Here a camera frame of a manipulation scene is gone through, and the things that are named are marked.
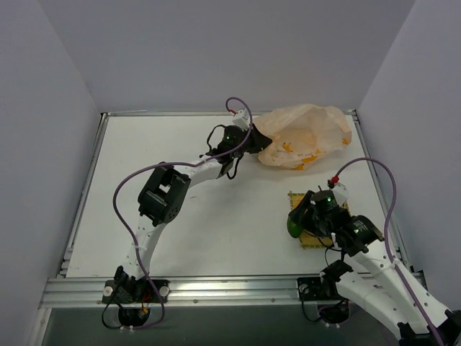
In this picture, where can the translucent plastic bag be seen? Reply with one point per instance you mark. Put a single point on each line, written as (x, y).
(302, 134)

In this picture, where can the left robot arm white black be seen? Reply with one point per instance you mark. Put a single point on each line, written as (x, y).
(163, 195)

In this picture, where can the aluminium front rail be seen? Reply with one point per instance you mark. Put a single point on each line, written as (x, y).
(72, 293)

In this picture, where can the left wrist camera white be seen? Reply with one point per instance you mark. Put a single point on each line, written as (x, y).
(241, 119)

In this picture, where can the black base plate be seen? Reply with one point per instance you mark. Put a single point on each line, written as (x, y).
(313, 288)
(131, 292)

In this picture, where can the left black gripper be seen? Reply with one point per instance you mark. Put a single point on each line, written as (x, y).
(257, 140)

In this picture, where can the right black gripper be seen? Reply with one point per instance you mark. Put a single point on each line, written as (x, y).
(305, 213)

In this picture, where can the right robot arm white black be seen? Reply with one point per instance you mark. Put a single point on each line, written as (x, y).
(370, 275)

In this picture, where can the orange fake fruit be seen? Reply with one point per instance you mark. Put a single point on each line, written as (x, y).
(295, 227)

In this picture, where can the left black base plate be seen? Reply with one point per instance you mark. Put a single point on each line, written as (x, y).
(131, 292)

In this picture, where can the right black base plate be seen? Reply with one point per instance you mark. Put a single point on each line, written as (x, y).
(313, 288)

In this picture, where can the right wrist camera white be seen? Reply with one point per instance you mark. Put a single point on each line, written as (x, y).
(339, 190)

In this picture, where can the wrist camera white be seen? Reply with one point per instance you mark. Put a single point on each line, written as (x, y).
(339, 190)
(241, 119)

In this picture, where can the yellow woven bamboo mat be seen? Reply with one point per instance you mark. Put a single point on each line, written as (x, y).
(307, 239)

